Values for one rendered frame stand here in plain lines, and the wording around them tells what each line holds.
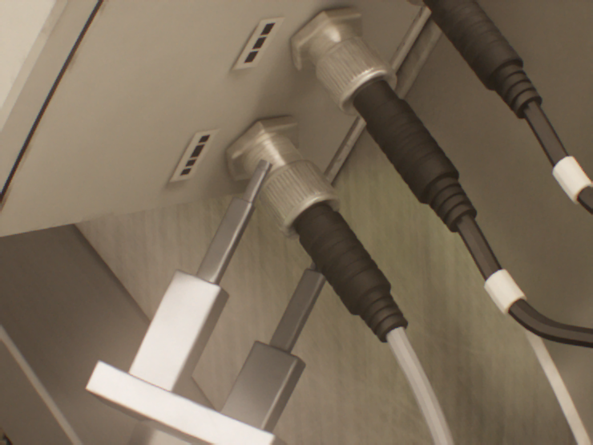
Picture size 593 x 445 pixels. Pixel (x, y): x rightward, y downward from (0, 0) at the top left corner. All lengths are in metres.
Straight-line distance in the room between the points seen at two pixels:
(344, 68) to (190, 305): 0.06
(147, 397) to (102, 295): 0.15
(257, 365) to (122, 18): 0.11
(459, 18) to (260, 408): 0.12
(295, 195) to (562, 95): 0.07
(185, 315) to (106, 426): 0.11
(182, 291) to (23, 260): 0.14
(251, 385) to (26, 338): 0.09
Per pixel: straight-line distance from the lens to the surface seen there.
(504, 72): 0.78
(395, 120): 0.81
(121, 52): 0.79
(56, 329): 0.93
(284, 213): 0.84
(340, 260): 0.83
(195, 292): 0.81
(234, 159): 0.85
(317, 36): 0.82
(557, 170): 0.77
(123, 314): 0.95
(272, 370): 0.86
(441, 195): 0.80
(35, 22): 0.77
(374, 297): 0.83
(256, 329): 0.91
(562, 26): 0.82
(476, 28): 0.79
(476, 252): 0.80
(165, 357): 0.81
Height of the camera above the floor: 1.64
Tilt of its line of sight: 8 degrees down
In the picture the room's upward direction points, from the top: 3 degrees counter-clockwise
